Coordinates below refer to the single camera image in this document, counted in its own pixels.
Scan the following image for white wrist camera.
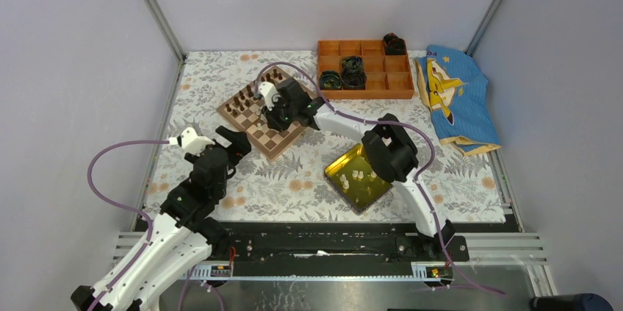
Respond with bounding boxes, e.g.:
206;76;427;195
168;126;215;156
258;82;281;111

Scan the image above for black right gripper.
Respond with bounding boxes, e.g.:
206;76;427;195
261;96;297;134

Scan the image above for wooden chess board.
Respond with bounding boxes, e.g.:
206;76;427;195
216;65;317;161

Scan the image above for black rolled strap corner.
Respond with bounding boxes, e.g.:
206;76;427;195
383;33;407;56

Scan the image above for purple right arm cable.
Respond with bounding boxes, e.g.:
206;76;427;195
253;61;507;296

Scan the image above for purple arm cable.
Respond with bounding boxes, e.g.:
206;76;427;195
253;61;507;296
80;139;186;311

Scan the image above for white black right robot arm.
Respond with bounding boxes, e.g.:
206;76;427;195
254;79;455;261

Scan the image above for dark blue cylinder object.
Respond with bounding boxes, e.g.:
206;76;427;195
528;293;614;311

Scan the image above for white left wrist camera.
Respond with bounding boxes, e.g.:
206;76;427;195
168;126;215;156

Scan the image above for blue pikachu cloth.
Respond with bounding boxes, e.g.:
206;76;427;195
414;45;501;156

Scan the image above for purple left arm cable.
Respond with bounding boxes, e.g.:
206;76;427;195
80;139;186;311

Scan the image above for orange compartment tray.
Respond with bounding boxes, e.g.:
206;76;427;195
317;39;415;100

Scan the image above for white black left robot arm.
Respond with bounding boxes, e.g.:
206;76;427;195
71;126;252;310

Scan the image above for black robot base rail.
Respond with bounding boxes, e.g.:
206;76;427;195
207;222;469;278

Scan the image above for black rolled strap centre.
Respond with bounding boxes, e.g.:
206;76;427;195
339;55;368;91

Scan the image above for gold metal tin tray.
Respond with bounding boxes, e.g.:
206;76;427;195
324;144;392;215

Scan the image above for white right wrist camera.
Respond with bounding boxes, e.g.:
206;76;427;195
258;82;281;111

